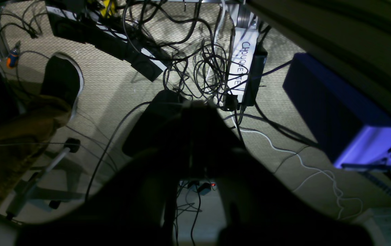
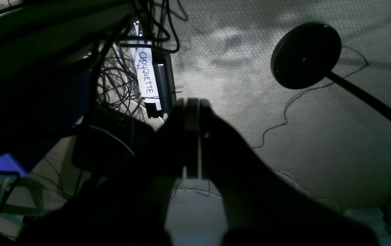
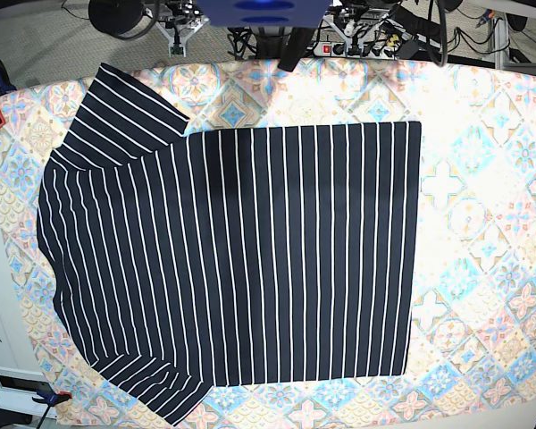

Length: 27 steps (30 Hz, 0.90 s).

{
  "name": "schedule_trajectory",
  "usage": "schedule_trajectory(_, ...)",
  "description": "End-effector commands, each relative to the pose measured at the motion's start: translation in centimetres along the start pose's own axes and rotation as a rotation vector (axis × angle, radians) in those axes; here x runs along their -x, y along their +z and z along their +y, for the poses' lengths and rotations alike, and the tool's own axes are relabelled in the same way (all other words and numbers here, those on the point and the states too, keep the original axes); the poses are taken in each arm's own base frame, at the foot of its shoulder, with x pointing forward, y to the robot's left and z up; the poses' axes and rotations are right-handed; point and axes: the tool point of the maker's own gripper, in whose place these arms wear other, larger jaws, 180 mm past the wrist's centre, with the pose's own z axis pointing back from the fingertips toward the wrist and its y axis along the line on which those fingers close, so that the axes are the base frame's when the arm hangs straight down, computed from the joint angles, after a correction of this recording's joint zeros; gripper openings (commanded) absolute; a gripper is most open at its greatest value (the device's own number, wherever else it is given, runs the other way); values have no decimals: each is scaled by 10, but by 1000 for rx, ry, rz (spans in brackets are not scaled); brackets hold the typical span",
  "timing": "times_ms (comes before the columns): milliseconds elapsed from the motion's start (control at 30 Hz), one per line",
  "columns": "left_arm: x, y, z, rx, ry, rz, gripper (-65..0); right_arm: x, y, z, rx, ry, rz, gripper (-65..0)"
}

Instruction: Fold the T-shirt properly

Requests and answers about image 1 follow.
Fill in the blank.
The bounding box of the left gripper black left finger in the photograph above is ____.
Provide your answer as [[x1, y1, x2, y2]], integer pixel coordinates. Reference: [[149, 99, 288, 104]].
[[18, 102, 196, 246]]

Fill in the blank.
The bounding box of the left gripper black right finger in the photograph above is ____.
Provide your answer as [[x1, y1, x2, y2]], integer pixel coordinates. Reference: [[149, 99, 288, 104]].
[[195, 103, 373, 246]]

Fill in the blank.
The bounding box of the office chair base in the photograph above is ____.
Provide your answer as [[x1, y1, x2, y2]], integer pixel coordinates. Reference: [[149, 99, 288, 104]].
[[5, 138, 85, 221]]

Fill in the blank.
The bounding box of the blue box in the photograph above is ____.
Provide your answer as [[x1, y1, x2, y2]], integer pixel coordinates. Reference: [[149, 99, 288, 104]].
[[283, 53, 391, 172]]

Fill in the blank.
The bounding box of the black shoe with white sole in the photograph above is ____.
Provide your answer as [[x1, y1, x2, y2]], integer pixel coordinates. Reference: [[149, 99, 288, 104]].
[[40, 52, 84, 121]]

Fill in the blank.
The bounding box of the white labelled power strip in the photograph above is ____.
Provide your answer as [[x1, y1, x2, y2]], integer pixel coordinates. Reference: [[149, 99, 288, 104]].
[[227, 27, 259, 104]]

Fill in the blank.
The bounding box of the black power strip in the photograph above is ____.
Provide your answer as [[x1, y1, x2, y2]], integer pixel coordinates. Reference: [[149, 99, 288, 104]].
[[44, 0, 171, 81]]

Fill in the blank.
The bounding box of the white cable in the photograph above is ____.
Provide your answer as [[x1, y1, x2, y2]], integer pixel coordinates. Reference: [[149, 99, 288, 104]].
[[231, 116, 364, 220]]

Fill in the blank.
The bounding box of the orange handled tool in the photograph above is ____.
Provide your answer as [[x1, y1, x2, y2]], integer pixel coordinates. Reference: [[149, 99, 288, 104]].
[[5, 41, 21, 69]]

